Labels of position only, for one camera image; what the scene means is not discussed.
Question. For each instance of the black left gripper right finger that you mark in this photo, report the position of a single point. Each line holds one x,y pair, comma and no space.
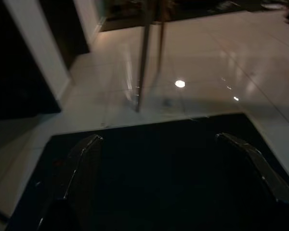
255,158

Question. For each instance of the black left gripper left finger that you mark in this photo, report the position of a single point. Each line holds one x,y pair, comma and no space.
84,173

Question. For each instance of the black floor mat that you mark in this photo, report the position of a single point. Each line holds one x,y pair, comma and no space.
159,168

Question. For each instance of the light wooden table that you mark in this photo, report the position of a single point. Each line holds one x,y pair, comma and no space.
143,72

